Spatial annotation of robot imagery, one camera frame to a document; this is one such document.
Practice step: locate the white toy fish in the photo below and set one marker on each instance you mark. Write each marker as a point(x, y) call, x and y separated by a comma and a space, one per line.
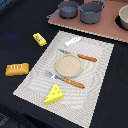
point(73, 41)

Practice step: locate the yellow cheese wedge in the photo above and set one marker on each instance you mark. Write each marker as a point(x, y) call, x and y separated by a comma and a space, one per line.
point(54, 95)

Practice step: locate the yellow butter box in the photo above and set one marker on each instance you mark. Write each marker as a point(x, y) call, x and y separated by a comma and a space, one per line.
point(40, 40)

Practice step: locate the orange bread loaf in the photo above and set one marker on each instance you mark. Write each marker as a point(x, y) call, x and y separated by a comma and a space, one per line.
point(17, 69)

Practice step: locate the round beige plate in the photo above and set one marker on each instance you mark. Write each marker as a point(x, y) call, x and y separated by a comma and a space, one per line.
point(69, 66)

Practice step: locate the woven beige placemat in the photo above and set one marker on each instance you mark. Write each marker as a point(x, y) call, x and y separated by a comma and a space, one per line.
point(76, 109)

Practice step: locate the small grey pot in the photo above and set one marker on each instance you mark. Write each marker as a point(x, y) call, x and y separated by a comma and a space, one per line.
point(66, 9)

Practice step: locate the brown wooden tray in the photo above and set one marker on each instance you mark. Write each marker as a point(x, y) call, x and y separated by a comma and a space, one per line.
point(106, 27)

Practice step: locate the large grey pot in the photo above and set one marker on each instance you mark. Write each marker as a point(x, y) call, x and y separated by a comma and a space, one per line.
point(90, 12)

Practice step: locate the beige bowl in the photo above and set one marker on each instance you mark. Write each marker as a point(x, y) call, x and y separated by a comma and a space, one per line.
point(123, 14)

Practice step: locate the fork with wooden handle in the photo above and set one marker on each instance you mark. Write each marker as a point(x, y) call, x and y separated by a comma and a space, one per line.
point(54, 76)

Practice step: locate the knife with wooden handle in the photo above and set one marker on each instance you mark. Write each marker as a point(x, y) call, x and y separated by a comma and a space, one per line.
point(80, 55)

